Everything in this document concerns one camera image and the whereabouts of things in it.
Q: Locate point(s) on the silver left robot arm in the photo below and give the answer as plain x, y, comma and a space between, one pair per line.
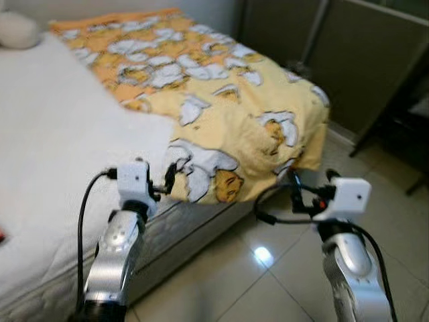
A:
114, 261

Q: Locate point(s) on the white quilted mattress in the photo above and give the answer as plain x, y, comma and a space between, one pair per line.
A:
60, 168

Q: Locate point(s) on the black metal rack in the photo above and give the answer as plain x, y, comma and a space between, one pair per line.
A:
402, 127

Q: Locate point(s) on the yellow cartoon print blanket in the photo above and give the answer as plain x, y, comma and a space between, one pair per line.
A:
221, 107

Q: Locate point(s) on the dark grey wardrobe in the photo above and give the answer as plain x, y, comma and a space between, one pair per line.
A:
362, 60

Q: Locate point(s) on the beige plush toy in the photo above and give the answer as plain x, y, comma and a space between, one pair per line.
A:
17, 30

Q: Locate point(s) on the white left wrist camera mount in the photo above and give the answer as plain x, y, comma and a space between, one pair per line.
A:
134, 184

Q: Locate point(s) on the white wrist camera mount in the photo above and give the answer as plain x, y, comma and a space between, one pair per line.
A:
134, 184
347, 198

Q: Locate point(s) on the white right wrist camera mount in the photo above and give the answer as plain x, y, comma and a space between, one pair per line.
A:
347, 198

